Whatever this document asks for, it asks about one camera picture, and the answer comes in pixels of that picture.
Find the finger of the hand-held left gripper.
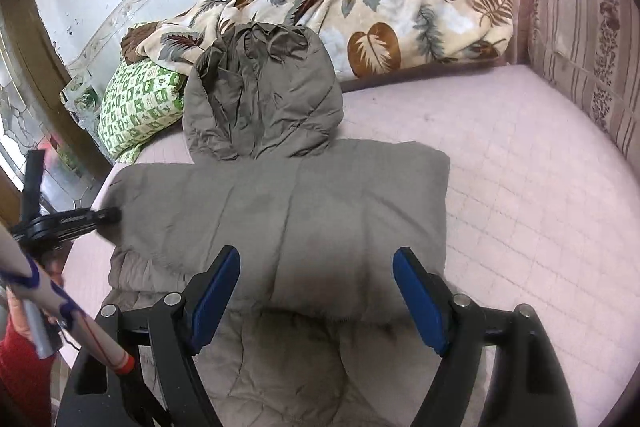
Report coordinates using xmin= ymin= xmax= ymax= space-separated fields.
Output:
xmin=11 ymin=207 xmax=122 ymax=244
xmin=20 ymin=151 xmax=47 ymax=228

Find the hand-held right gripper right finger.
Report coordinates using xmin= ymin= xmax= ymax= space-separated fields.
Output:
xmin=392 ymin=247 xmax=578 ymax=427

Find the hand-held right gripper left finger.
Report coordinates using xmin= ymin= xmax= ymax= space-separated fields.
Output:
xmin=55 ymin=246 xmax=242 ymax=427

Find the grey-brown hooded puffer jacket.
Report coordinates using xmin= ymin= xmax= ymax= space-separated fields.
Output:
xmin=97 ymin=22 xmax=451 ymax=427

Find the person's left forearm red sleeve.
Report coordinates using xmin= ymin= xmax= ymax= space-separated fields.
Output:
xmin=0 ymin=332 xmax=55 ymax=427

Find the person's left hand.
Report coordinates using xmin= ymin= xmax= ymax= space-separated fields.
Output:
xmin=4 ymin=271 xmax=68 ymax=342

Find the white tube with blue marks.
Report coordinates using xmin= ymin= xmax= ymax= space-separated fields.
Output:
xmin=0 ymin=224 xmax=137 ymax=375

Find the patterned glass door pane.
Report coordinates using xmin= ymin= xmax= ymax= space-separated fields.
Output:
xmin=0 ymin=27 xmax=48 ymax=188

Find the green printed plastic packet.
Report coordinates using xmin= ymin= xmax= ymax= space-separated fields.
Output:
xmin=60 ymin=77 xmax=103 ymax=128

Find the green patterned pillow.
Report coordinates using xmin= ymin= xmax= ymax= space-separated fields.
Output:
xmin=97 ymin=58 xmax=190 ymax=164

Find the pink quilted mattress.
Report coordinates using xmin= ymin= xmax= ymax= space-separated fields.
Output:
xmin=62 ymin=64 xmax=637 ymax=427

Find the leaf print fleece blanket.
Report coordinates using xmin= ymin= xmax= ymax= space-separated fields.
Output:
xmin=121 ymin=0 xmax=515 ymax=80

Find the striped floral sofa backrest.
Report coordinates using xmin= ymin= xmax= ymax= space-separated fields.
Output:
xmin=500 ymin=0 xmax=640 ymax=160

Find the wooden door frame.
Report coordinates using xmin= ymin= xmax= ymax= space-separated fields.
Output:
xmin=0 ymin=0 xmax=113 ymax=180

